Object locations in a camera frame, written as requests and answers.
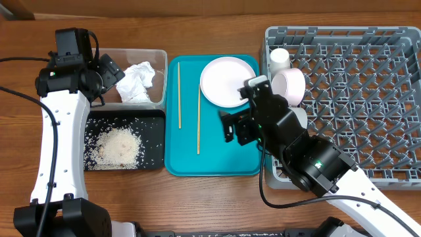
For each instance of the black food waste tray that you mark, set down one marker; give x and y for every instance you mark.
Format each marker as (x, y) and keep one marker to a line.
(154, 145)

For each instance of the pink bowl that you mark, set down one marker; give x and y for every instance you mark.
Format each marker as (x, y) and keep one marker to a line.
(290, 84)

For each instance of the wooden chopstick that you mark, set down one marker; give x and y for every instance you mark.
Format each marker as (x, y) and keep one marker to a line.
(179, 97)
(199, 120)

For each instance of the pile of rice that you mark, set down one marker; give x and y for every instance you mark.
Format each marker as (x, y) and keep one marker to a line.
(115, 148)

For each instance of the teal plastic tray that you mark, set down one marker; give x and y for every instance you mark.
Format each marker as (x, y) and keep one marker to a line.
(217, 157)

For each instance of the clear plastic bin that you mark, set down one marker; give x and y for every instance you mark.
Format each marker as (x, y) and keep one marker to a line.
(124, 58)

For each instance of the white paper cup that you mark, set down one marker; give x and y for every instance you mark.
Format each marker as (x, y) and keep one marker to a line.
(279, 60)

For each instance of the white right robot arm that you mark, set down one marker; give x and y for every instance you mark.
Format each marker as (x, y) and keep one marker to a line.
(312, 163)

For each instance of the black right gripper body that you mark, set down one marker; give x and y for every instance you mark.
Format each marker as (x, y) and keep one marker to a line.
(248, 132)

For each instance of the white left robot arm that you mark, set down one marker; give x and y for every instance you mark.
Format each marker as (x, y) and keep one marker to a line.
(75, 76)

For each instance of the white pink plate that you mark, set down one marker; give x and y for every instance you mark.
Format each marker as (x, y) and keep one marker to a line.
(221, 79)

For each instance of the crumpled white napkin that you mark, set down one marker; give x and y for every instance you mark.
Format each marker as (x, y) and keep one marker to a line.
(133, 87)

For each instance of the grey dishwasher rack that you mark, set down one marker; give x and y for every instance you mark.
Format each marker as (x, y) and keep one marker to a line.
(362, 93)

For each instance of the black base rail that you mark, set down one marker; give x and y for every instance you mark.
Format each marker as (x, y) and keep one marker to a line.
(291, 232)

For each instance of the white grey bowl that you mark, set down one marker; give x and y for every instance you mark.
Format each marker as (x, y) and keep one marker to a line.
(301, 114)

